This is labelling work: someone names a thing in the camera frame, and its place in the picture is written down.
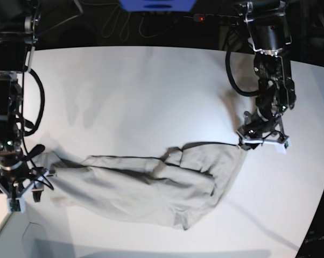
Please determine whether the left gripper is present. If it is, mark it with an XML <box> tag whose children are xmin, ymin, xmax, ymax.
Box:
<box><xmin>237</xmin><ymin>109</ymin><xmax>286</xmax><ymax>151</ymax></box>

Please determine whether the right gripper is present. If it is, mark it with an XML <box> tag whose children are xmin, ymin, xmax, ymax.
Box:
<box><xmin>0</xmin><ymin>150</ymin><xmax>44</xmax><ymax>203</ymax></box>

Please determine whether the grey t-shirt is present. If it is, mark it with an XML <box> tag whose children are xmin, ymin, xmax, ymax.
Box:
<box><xmin>34</xmin><ymin>143</ymin><xmax>246</xmax><ymax>230</ymax></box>

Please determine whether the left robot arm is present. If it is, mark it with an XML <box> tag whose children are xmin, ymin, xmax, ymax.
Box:
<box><xmin>225</xmin><ymin>1</ymin><xmax>297</xmax><ymax>151</ymax></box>

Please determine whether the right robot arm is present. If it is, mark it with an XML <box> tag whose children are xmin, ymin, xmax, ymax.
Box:
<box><xmin>0</xmin><ymin>1</ymin><xmax>45</xmax><ymax>210</ymax></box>

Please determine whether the white bin at corner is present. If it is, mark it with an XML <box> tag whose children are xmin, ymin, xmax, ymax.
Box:
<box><xmin>0</xmin><ymin>202</ymin><xmax>76</xmax><ymax>257</ymax></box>

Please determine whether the black power strip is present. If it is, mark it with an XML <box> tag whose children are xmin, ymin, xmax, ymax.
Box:
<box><xmin>192</xmin><ymin>13</ymin><xmax>243</xmax><ymax>26</ymax></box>

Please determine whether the blue box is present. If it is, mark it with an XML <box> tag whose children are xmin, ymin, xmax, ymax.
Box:
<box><xmin>119</xmin><ymin>0</ymin><xmax>196</xmax><ymax>12</ymax></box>

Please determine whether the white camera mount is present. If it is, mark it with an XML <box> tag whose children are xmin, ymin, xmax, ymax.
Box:
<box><xmin>237</xmin><ymin>116</ymin><xmax>291</xmax><ymax>154</ymax></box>
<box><xmin>0</xmin><ymin>167</ymin><xmax>54</xmax><ymax>213</ymax></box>

